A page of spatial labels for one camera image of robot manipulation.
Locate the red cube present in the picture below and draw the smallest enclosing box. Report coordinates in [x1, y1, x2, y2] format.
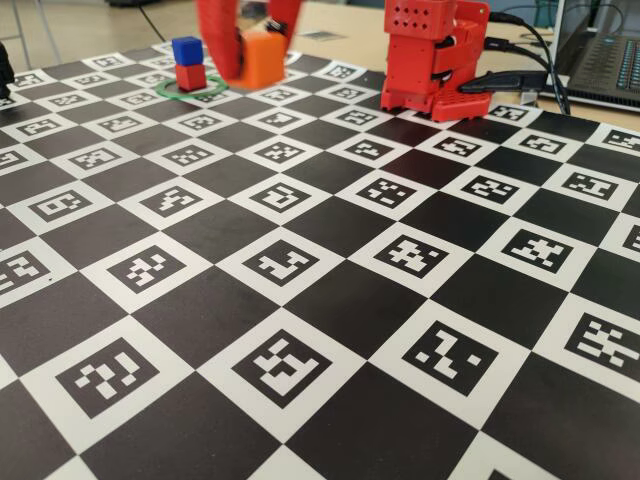
[174, 63, 207, 92]

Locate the orange cube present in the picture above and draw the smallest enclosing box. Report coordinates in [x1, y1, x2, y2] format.
[232, 28, 289, 91]

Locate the black stand base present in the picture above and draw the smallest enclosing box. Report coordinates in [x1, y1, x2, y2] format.
[0, 42, 16, 99]

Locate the dark laptop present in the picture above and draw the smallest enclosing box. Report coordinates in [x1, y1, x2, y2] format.
[552, 0, 640, 114]

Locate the black white marker mat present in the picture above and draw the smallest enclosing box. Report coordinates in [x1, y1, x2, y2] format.
[0, 39, 640, 480]

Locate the black cable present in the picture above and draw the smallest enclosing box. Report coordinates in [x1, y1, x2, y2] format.
[483, 37, 571, 116]
[488, 12, 559, 76]

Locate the green ring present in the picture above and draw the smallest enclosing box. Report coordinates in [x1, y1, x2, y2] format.
[154, 74, 230, 100]

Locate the blue cube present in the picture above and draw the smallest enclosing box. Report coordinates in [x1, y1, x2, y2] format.
[171, 36, 205, 67]

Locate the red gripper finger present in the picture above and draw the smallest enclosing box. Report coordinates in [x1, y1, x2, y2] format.
[195, 0, 246, 80]
[267, 0, 304, 49]

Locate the black table clamp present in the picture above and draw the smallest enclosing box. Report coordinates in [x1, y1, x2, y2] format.
[458, 69, 549, 96]

